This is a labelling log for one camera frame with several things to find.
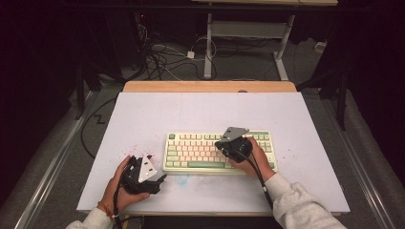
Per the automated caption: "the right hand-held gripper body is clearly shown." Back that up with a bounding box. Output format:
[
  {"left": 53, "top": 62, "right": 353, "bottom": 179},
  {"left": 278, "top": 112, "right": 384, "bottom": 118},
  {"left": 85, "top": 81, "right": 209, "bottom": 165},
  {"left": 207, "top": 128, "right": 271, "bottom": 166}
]
[{"left": 219, "top": 126, "right": 254, "bottom": 164}]

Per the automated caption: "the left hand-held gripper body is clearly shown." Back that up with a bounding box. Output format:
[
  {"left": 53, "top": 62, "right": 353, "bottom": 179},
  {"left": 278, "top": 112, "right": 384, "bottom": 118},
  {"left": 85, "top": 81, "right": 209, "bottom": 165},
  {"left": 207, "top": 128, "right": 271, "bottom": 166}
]
[{"left": 120, "top": 155, "right": 162, "bottom": 196}]

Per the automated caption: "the green and cream keyboard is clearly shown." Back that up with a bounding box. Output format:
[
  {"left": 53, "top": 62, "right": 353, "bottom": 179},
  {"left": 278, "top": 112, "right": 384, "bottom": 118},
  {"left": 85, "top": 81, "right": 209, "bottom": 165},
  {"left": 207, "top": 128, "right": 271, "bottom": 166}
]
[{"left": 162, "top": 130, "right": 278, "bottom": 176}]

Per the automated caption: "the person's right hand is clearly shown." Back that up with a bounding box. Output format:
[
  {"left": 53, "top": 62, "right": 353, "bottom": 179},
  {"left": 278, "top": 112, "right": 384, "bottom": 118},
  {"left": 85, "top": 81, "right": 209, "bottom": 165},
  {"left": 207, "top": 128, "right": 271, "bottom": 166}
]
[{"left": 227, "top": 136, "right": 277, "bottom": 182}]

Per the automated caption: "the person's left hand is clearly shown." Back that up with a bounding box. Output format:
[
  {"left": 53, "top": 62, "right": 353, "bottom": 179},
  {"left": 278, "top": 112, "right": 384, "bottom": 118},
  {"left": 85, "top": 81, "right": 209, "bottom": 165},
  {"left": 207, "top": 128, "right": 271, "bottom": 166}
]
[{"left": 101, "top": 155, "right": 151, "bottom": 215}]

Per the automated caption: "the white board sheet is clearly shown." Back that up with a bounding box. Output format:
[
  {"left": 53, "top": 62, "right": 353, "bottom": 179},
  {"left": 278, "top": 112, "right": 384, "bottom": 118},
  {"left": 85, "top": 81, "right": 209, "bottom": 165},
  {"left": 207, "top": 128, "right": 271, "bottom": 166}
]
[{"left": 75, "top": 91, "right": 352, "bottom": 215}]

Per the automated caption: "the black metal stand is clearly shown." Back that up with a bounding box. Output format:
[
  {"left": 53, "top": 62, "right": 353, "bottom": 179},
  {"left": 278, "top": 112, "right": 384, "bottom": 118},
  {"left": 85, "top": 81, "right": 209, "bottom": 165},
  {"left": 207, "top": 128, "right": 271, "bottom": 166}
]
[
  {"left": 297, "top": 68, "right": 349, "bottom": 132},
  {"left": 74, "top": 63, "right": 103, "bottom": 121}
]

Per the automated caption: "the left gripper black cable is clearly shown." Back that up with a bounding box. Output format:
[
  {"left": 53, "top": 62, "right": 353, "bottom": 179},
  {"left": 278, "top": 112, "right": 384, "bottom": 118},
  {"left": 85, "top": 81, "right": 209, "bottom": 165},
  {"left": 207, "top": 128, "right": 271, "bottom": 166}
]
[{"left": 112, "top": 180, "right": 124, "bottom": 229}]

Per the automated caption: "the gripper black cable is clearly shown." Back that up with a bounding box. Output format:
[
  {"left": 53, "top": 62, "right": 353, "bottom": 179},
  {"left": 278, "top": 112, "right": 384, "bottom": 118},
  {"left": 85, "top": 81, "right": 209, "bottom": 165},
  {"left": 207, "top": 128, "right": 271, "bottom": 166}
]
[
  {"left": 245, "top": 152, "right": 275, "bottom": 211},
  {"left": 112, "top": 180, "right": 124, "bottom": 229}
]

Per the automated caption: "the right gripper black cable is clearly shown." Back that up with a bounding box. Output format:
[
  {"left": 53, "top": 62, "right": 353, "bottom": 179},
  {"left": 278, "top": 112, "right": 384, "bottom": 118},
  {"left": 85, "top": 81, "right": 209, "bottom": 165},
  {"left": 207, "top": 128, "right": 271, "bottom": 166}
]
[{"left": 245, "top": 152, "right": 275, "bottom": 211}]

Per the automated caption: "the orange bracelet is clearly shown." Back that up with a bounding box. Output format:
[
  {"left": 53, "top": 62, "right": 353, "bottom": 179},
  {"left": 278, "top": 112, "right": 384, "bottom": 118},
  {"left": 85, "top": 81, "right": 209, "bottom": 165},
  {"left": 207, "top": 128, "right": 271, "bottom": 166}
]
[{"left": 96, "top": 199, "right": 113, "bottom": 218}]

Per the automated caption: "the black floor cable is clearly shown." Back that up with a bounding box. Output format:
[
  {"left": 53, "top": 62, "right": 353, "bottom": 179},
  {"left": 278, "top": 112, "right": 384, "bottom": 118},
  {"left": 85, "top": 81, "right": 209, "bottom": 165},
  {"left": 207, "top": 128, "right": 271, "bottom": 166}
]
[{"left": 79, "top": 96, "right": 117, "bottom": 160}]

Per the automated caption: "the aluminium floor rail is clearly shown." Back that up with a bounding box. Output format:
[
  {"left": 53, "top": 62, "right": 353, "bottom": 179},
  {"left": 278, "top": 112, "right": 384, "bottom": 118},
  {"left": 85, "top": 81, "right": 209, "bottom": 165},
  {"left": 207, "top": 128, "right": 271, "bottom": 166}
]
[
  {"left": 324, "top": 98, "right": 396, "bottom": 229},
  {"left": 13, "top": 91, "right": 94, "bottom": 229}
]

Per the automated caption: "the tangle of floor cables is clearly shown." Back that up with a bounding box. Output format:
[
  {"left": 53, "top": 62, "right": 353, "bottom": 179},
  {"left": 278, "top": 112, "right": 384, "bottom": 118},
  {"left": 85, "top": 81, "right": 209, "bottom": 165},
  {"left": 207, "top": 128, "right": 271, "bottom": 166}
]
[{"left": 135, "top": 23, "right": 219, "bottom": 81}]

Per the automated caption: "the white metal desk frame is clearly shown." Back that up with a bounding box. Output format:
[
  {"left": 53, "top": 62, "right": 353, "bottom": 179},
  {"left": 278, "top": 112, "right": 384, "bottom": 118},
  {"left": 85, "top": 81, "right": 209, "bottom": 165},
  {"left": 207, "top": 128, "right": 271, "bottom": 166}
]
[{"left": 202, "top": 12, "right": 296, "bottom": 82}]

